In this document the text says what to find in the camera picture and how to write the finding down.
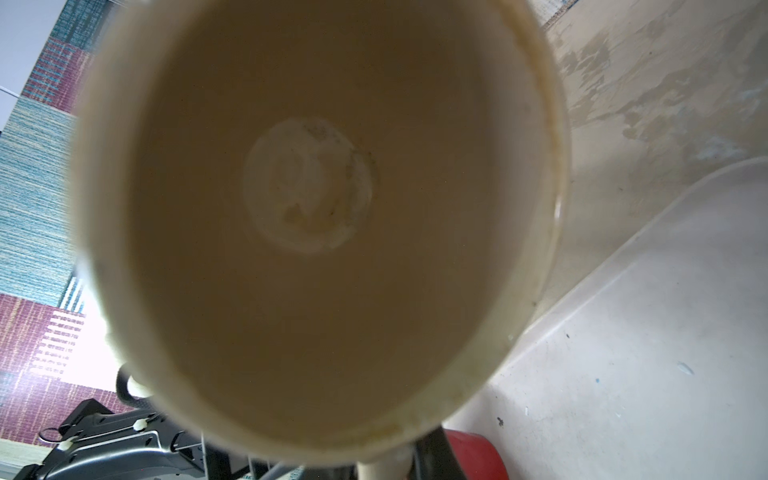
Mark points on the red mug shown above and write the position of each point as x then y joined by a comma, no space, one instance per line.
477,456

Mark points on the beige speckled ceramic mug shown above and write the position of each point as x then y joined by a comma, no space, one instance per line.
317,228

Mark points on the white plastic tray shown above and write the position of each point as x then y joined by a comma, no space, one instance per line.
655,365

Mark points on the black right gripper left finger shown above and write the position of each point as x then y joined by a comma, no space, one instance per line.
347,472

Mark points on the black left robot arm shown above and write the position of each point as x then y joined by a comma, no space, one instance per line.
96,443

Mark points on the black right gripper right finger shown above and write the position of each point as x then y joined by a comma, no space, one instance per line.
434,458

